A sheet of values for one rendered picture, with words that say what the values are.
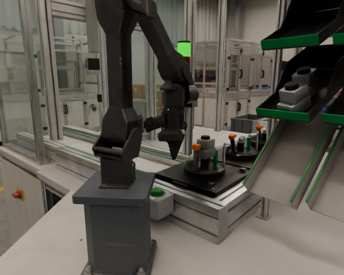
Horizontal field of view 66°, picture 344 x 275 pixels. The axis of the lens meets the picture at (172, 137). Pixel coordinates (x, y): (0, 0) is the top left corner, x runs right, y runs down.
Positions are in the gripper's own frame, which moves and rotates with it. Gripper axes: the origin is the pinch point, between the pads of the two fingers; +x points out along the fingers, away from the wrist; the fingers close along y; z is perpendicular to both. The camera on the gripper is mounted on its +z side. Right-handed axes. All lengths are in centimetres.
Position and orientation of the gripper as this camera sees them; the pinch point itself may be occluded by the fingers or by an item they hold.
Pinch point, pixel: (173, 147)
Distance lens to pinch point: 77.5
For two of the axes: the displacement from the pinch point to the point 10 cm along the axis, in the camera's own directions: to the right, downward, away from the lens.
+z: -9.9, -0.3, 1.3
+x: 0.0, 9.8, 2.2
